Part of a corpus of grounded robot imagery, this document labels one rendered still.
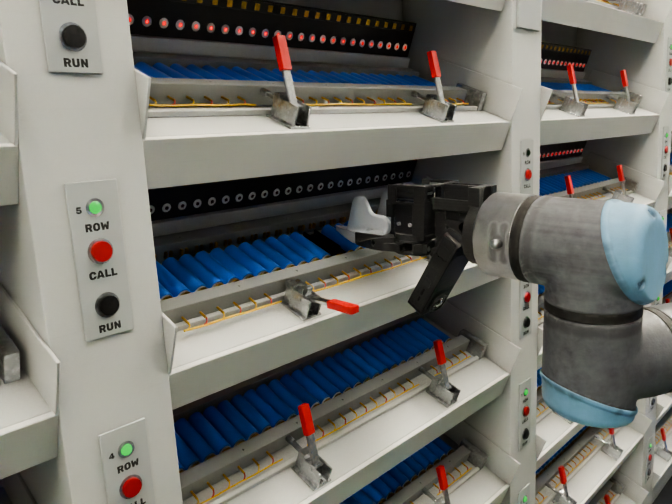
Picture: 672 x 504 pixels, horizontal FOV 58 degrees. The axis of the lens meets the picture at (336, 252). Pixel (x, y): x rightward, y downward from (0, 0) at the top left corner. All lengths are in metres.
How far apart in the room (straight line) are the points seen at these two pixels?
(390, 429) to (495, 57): 0.56
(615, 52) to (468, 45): 0.70
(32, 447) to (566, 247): 0.48
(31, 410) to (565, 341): 0.46
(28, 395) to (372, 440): 0.44
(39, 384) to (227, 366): 0.17
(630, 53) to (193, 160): 1.27
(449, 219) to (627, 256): 0.20
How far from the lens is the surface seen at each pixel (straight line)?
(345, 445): 0.80
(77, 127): 0.50
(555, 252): 0.60
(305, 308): 0.65
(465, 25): 1.02
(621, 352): 0.63
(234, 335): 0.61
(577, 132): 1.21
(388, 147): 0.74
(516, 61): 0.98
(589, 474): 1.57
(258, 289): 0.65
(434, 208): 0.69
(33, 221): 0.48
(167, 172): 0.54
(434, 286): 0.71
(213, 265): 0.68
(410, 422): 0.86
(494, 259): 0.64
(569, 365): 0.63
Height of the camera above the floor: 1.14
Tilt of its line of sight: 11 degrees down
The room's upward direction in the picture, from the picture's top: 3 degrees counter-clockwise
